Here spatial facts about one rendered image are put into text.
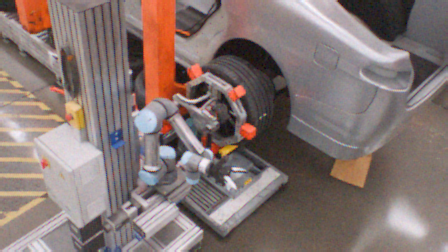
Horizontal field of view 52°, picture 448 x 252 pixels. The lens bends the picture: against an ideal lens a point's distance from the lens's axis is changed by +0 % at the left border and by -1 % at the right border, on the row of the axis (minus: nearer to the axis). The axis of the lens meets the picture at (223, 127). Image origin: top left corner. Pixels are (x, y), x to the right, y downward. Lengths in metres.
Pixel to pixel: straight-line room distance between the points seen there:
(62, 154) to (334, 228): 2.27
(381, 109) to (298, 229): 1.29
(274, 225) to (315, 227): 0.33
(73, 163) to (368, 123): 1.81
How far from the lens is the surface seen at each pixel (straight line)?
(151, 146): 2.56
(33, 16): 5.01
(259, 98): 3.26
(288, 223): 3.85
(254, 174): 3.90
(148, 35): 3.31
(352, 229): 3.97
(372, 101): 3.00
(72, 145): 2.62
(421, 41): 4.69
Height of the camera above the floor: 3.00
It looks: 41 degrees down
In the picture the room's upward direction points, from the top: 6 degrees clockwise
